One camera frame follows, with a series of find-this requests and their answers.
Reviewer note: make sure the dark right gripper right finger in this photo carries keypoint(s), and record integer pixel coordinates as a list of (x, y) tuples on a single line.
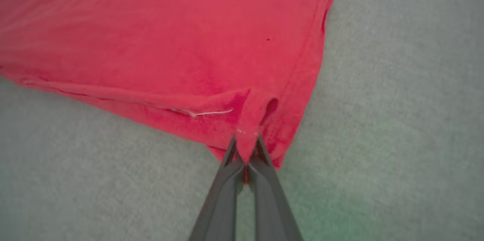
[(272, 207)]

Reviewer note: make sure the red garment with white stripes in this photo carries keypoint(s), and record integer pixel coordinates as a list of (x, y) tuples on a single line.
[(170, 44)]

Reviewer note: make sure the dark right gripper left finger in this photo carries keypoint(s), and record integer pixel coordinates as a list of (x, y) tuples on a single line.
[(223, 203)]

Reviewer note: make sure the grey fabric sofa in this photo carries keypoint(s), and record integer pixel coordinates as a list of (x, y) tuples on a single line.
[(397, 120)]

